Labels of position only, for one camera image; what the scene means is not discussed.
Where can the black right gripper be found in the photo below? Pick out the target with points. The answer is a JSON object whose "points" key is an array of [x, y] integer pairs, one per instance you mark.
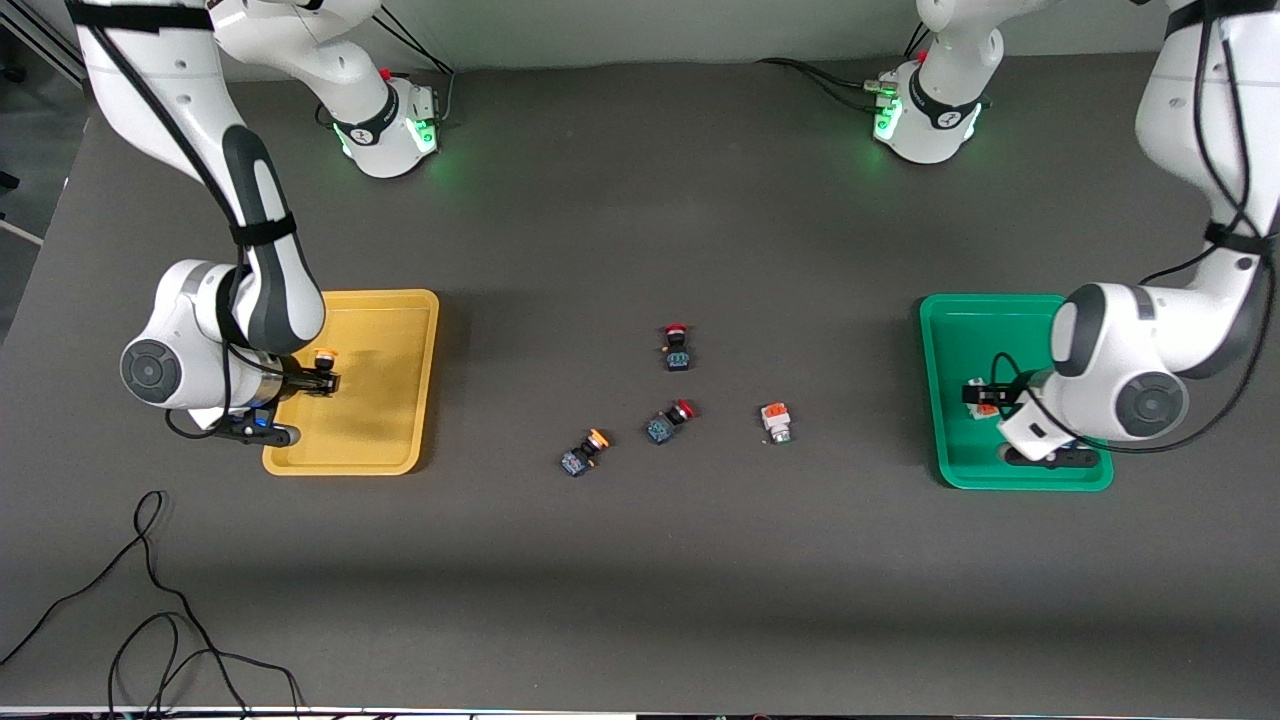
{"points": [[296, 383]]}

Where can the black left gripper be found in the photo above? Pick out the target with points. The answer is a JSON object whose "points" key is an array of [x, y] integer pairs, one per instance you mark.
{"points": [[1001, 397]]}

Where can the white orange push button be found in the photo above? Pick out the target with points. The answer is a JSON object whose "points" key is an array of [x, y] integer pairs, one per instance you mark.
{"points": [[776, 420], [982, 404]]}

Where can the yellow cap push button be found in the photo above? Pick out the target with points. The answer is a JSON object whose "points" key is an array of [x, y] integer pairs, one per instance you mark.
{"points": [[582, 457], [323, 355]]}

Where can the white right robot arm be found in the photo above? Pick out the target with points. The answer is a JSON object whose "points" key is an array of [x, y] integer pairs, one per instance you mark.
{"points": [[270, 290]]}

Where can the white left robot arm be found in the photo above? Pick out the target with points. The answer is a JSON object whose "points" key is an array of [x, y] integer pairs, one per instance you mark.
{"points": [[1120, 350]]}

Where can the green plastic tray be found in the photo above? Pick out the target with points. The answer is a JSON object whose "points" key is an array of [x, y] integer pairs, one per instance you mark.
{"points": [[960, 450]]}

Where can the yellow plastic tray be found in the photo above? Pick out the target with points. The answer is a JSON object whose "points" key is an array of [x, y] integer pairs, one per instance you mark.
{"points": [[390, 420]]}

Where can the red cap push button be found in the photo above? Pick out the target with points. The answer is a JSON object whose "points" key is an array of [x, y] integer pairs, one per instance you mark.
{"points": [[668, 424], [677, 350]]}

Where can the aluminium frame rail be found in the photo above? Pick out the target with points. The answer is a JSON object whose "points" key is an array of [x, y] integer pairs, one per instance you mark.
{"points": [[40, 45]]}

